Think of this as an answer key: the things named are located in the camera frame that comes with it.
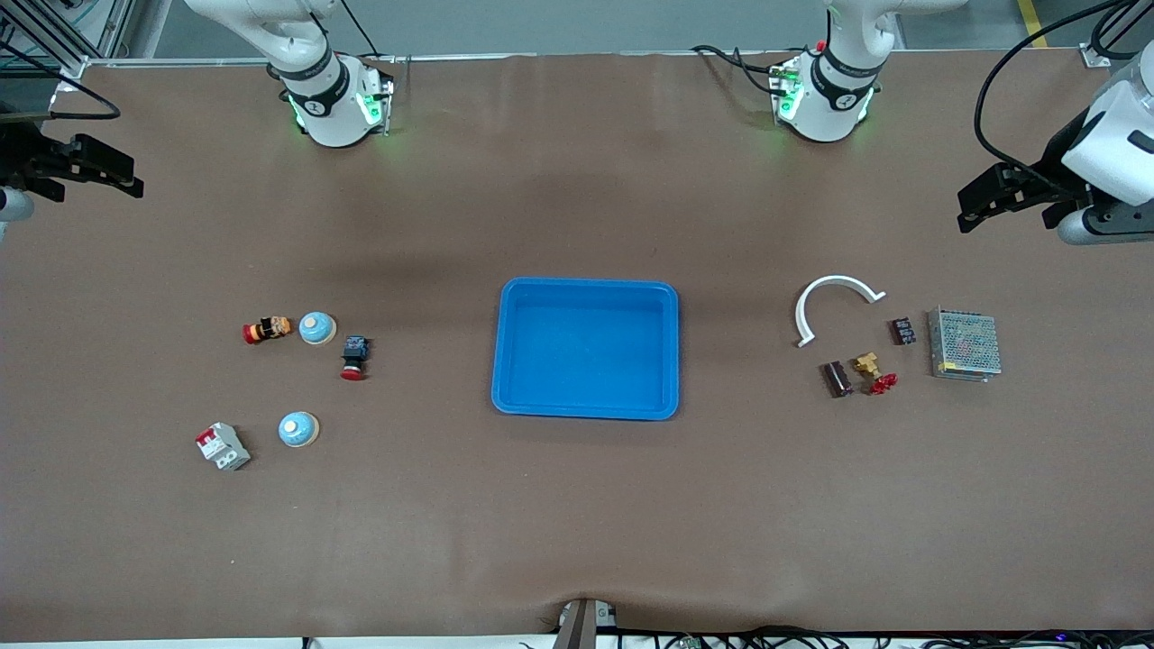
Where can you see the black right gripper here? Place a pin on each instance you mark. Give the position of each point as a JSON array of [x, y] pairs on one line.
[[24, 156]]

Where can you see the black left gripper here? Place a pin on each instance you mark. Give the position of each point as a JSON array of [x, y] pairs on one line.
[[1055, 165]]

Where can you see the short dark brown capacitor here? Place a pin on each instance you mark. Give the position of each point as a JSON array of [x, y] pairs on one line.
[[902, 331]]

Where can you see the long dark brown capacitor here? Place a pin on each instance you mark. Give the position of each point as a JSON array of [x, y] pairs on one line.
[[837, 379]]

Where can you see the light blue dome bell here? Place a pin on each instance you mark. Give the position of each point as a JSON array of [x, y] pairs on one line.
[[297, 429], [317, 328]]

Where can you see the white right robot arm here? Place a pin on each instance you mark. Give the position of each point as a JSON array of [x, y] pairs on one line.
[[334, 122]]

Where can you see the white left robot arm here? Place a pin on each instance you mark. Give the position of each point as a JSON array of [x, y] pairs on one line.
[[816, 126]]

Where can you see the perforated metal power supply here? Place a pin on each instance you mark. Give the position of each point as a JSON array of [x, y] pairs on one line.
[[965, 344]]

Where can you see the white curved plastic clamp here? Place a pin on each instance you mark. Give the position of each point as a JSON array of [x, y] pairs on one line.
[[840, 280]]

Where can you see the brass valve red handwheel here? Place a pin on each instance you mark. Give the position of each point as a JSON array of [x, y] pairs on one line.
[[868, 364]]

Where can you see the red cap orange push button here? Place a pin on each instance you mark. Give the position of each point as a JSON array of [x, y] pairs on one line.
[[269, 329]]

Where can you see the white red circuit breaker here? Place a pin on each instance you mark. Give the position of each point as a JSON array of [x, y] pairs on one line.
[[224, 446]]

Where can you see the red cap blue push button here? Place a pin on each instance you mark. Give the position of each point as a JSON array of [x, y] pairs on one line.
[[354, 351]]

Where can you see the blue plastic tray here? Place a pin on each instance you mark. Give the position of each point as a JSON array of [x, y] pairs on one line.
[[595, 361]]

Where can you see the brown table mat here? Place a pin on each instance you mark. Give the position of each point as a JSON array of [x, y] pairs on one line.
[[577, 505]]

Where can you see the aluminium frame profile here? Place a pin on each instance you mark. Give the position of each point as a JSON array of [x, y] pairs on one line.
[[113, 27], [1096, 56]]

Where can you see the metal table edge bracket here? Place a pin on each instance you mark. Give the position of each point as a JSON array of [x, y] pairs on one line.
[[577, 626]]

